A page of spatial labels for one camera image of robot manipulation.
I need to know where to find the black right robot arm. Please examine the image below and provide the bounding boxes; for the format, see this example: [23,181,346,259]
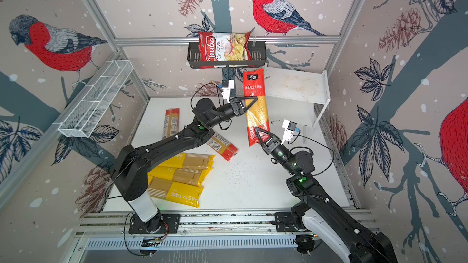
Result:
[254,127,397,263]

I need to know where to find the red spaghetti bag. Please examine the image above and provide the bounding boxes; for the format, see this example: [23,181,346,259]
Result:
[243,69,269,146]
[162,108,180,139]
[207,133,238,161]

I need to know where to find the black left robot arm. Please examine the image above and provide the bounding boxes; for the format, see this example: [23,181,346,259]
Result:
[111,96,258,228]

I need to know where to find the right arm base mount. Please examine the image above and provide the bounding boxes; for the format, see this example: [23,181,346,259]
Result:
[269,209,327,233]

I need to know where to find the yellow Pastatime pasta bag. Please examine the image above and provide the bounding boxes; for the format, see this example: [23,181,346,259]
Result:
[148,177,204,208]

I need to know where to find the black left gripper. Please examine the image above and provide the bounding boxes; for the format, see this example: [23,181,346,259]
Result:
[205,95,255,129]

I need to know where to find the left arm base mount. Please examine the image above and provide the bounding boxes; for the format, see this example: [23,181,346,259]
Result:
[129,213,181,235]

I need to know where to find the yellow pasta bag middle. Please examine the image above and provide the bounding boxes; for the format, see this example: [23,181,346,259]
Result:
[148,166,212,187]

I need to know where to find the black wall basket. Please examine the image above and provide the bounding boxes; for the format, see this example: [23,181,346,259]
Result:
[187,41,267,69]

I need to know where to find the yellow pasta bag top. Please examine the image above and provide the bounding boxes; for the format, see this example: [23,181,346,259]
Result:
[159,153,215,170]

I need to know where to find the red cassava chips bag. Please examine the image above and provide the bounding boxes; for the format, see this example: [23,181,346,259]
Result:
[198,32,252,62]

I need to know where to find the white two-tier shelf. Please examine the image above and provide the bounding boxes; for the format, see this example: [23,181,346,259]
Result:
[264,67,331,139]

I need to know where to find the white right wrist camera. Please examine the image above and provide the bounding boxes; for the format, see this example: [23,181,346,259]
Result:
[281,119,301,144]

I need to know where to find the white wire mesh basket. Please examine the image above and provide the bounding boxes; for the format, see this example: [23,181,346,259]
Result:
[58,60,134,138]

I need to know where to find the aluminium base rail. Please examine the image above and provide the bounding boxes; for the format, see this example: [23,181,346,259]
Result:
[78,209,290,236]

